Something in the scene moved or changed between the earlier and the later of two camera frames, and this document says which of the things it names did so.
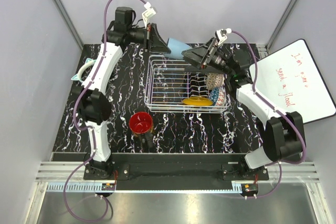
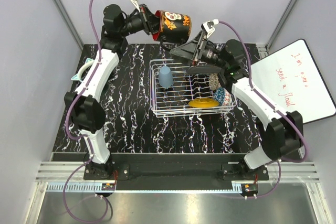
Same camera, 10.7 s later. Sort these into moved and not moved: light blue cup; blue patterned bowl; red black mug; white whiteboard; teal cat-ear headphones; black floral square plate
Moved: blue patterned bowl; red black mug; light blue cup
Not moved: black floral square plate; white whiteboard; teal cat-ear headphones
